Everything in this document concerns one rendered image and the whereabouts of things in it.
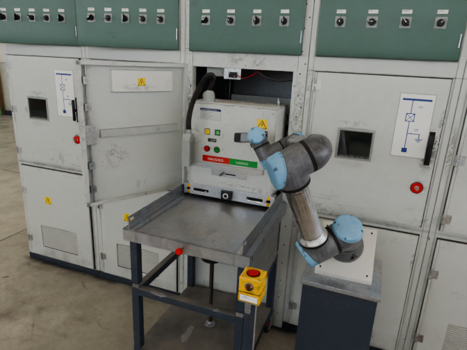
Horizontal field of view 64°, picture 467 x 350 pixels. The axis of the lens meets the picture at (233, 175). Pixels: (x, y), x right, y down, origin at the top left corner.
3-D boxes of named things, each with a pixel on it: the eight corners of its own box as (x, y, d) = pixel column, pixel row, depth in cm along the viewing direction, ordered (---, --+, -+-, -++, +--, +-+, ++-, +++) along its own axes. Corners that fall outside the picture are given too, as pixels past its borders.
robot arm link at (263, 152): (288, 159, 160) (276, 136, 160) (265, 171, 160) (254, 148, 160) (285, 160, 168) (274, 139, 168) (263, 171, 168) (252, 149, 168)
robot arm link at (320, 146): (337, 125, 119) (295, 126, 167) (307, 140, 119) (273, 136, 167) (351, 157, 121) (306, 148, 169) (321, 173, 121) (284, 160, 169)
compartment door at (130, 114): (82, 203, 200) (71, 59, 178) (182, 183, 239) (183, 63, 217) (87, 207, 195) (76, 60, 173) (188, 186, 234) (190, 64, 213)
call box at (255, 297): (258, 307, 129) (260, 281, 126) (237, 301, 132) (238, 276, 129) (265, 294, 136) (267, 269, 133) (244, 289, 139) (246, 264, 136)
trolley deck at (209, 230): (249, 269, 154) (250, 257, 152) (123, 239, 174) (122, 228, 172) (285, 212, 215) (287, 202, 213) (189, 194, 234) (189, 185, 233)
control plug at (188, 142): (189, 167, 200) (190, 135, 195) (181, 166, 202) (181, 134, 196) (195, 163, 207) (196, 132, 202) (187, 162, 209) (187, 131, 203)
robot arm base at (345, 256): (367, 237, 163) (370, 228, 154) (356, 268, 157) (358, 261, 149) (334, 224, 169) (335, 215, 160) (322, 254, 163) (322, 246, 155)
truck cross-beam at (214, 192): (273, 207, 200) (274, 197, 198) (183, 192, 217) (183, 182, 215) (276, 205, 204) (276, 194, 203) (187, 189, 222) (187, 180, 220)
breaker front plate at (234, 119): (269, 198, 200) (276, 109, 186) (187, 185, 215) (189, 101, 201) (269, 198, 201) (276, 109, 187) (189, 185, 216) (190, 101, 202)
